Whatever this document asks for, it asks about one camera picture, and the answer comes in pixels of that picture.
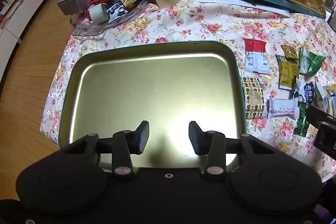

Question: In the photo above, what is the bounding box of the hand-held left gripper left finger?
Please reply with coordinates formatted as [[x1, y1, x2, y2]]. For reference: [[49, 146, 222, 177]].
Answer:
[[62, 120, 150, 179]]

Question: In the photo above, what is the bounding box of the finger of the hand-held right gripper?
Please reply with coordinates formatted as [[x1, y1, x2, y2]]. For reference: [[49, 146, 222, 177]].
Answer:
[[307, 105, 336, 126]]

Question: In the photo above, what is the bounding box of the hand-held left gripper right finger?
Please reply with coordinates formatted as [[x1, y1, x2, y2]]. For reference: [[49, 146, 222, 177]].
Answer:
[[188, 121, 276, 179]]

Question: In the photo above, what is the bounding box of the grey long snack packet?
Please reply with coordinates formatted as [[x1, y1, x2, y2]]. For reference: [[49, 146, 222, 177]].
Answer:
[[314, 82, 336, 115]]

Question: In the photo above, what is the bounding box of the dark green candy packet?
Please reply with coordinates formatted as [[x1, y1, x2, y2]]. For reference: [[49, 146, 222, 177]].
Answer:
[[293, 102, 312, 138]]

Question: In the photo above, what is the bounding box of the white blue snack packet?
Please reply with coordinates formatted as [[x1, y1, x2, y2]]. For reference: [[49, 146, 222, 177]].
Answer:
[[289, 78, 315, 107]]

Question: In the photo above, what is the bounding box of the white snack bar packet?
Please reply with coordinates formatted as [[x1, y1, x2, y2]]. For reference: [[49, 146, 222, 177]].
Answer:
[[266, 97, 300, 119]]

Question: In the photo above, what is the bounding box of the gold tin tray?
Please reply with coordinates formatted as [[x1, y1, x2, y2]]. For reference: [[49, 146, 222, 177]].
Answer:
[[58, 41, 247, 169]]

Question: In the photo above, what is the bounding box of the green white leaf-print packet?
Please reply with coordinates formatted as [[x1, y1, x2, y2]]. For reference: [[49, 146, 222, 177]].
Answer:
[[298, 48, 326, 77]]

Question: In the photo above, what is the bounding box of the yellow snack packet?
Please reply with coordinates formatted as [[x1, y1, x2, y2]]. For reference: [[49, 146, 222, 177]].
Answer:
[[275, 55, 299, 90]]

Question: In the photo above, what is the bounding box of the gold patterned snack packet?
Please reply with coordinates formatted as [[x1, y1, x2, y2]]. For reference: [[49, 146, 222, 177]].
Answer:
[[241, 76, 267, 119]]

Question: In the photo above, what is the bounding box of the small gold candy packet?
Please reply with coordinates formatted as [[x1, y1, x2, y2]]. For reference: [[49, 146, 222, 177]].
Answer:
[[281, 43, 300, 61]]

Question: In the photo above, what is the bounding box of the red white snack packet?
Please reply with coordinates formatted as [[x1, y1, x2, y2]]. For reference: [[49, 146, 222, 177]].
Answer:
[[244, 38, 270, 74]]

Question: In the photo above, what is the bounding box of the floral tablecloth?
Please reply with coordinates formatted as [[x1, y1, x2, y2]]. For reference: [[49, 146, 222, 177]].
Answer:
[[39, 0, 336, 184]]

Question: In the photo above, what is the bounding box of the clear glass dish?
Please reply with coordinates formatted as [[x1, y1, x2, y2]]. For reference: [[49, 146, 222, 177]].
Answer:
[[69, 0, 161, 39]]

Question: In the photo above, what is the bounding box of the white black snack packet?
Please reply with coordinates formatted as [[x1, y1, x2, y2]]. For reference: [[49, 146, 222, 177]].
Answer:
[[107, 2, 129, 24]]

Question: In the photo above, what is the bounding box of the white tape roll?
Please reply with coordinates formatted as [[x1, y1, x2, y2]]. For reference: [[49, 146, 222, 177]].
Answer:
[[88, 3, 109, 24]]

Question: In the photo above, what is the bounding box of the white cabinet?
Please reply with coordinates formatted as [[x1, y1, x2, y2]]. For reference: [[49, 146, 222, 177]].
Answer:
[[0, 0, 88, 81]]

